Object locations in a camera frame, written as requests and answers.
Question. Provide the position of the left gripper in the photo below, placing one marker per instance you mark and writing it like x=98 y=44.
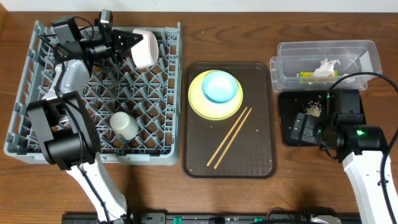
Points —
x=112 y=45

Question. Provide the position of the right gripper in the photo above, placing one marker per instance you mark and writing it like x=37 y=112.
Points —
x=313 y=129

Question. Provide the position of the rice and food scraps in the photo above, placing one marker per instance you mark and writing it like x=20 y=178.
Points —
x=313 y=109

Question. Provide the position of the green yellow snack wrapper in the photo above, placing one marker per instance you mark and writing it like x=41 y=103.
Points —
x=307 y=78

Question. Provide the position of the white tissue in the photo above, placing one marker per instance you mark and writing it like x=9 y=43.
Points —
x=326 y=69

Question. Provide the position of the white cup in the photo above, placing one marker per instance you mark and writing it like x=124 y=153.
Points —
x=125 y=125

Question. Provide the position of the light blue bowl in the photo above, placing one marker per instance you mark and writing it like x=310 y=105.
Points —
x=219 y=87

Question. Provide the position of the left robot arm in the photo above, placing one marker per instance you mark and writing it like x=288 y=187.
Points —
x=66 y=133

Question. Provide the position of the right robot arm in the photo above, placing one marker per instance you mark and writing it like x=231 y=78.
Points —
x=362 y=149

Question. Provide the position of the grey dishwasher rack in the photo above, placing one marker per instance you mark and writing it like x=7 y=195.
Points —
x=150 y=95

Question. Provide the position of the black tray bin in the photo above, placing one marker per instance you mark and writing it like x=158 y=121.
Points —
x=291 y=103

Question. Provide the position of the dark brown serving tray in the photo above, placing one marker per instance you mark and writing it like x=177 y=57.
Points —
x=253 y=154

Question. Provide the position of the right wooden chopstick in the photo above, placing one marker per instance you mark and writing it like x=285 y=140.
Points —
x=233 y=135

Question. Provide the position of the wooden chopstick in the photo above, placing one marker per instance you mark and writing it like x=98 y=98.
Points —
x=225 y=138
x=233 y=135

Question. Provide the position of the clear plastic bin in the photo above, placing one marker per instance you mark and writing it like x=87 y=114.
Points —
x=295 y=57

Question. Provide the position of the left wooden chopstick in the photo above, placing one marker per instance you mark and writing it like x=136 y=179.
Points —
x=225 y=138

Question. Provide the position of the yellow plate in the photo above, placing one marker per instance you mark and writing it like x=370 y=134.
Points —
x=208 y=109

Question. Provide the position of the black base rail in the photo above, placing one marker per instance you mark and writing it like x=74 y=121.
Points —
x=275 y=215

